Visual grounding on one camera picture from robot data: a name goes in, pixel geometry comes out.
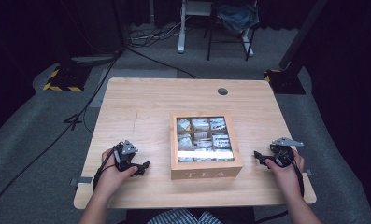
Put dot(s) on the person's right hand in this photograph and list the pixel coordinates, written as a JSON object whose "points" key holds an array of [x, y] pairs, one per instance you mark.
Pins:
{"points": [[287, 179]]}

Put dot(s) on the black stand base striped edge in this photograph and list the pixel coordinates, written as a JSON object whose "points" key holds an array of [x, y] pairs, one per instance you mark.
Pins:
{"points": [[68, 77], [286, 82]]}

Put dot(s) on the black metal chair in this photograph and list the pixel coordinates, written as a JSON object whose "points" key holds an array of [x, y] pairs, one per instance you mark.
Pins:
{"points": [[209, 40]]}

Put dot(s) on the person's left hand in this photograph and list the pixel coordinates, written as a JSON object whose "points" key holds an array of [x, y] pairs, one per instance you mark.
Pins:
{"points": [[111, 179]]}

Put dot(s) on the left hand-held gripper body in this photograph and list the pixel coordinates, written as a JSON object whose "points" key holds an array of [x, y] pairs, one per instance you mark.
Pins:
{"points": [[124, 155]]}

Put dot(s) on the person's striped clothing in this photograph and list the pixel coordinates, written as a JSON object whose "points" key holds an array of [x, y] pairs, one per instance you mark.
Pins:
{"points": [[180, 217]]}

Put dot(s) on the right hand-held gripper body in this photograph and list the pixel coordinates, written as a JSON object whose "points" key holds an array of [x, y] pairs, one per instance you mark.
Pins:
{"points": [[282, 152]]}

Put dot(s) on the blue cloth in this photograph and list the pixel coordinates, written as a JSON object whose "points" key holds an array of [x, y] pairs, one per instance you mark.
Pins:
{"points": [[237, 17]]}

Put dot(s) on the white desk leg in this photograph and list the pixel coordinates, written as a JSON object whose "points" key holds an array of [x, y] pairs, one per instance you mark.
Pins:
{"points": [[182, 34]]}

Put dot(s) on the wooden tea box glass lid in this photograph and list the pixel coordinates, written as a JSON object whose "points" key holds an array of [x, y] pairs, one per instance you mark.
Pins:
{"points": [[205, 173]]}

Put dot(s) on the group of assorted tea bags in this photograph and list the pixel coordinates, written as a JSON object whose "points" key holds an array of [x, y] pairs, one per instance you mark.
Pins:
{"points": [[202, 138]]}

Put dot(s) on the black slanted stand pole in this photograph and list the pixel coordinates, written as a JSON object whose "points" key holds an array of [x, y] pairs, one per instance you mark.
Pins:
{"points": [[301, 34]]}

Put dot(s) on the grey tape strip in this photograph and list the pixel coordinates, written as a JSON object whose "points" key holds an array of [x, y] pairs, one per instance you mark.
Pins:
{"points": [[82, 180], [308, 172]]}

